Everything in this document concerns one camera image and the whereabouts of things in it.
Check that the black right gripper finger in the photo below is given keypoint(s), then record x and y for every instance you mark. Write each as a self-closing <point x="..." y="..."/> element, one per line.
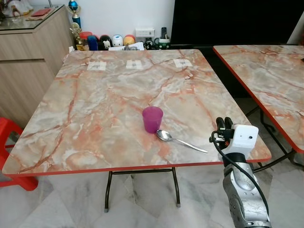
<point x="228" y="123"/>
<point x="221" y="123"/>

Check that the silver metal spoon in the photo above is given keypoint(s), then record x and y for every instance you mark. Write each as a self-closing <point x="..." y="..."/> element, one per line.
<point x="164" y="135"/>

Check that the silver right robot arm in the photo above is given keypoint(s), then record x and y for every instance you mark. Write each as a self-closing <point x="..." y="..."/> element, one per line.
<point x="244" y="192"/>

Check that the purple plastic cup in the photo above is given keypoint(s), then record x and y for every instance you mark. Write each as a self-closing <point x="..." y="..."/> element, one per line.
<point x="152" y="119"/>

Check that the green and white mug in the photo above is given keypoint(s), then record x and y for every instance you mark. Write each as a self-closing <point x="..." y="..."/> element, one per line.
<point x="164" y="43"/>

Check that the black television screen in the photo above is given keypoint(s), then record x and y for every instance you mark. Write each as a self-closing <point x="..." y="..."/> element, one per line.
<point x="237" y="21"/>

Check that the black remote control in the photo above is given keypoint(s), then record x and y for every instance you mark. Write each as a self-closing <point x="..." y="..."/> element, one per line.
<point x="164" y="32"/>

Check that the marble folding table with labels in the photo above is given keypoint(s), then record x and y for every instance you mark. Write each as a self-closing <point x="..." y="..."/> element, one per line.
<point x="109" y="99"/>

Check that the orange and yellow round toy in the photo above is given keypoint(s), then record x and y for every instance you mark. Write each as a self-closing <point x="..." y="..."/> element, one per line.
<point x="129" y="40"/>

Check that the white and blue round toy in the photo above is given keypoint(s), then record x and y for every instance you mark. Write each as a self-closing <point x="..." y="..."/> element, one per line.
<point x="117" y="40"/>

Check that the black round toy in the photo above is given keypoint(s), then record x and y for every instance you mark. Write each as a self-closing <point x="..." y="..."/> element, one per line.
<point x="105" y="41"/>

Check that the red lidded jar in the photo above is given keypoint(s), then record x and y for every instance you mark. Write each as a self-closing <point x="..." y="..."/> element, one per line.
<point x="84" y="35"/>

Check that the small gold trophy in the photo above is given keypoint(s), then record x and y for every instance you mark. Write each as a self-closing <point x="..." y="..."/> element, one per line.
<point x="76" y="34"/>

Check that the blue and gold trophy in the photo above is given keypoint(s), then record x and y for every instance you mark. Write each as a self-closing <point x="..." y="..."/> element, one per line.
<point x="74" y="9"/>

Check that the light wooden cabinet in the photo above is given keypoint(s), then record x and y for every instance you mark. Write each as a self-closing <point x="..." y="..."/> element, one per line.
<point x="28" y="57"/>

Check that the red plastic stool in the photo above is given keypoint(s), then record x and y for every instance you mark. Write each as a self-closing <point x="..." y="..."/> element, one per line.
<point x="9" y="130"/>

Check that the red flat booklet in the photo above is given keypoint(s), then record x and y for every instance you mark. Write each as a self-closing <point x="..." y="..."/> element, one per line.
<point x="41" y="12"/>

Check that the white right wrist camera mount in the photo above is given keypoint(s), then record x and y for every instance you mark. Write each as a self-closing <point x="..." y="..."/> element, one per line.
<point x="245" y="137"/>

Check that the white wall socket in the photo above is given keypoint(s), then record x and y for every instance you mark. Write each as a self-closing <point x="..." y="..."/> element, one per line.
<point x="145" y="33"/>

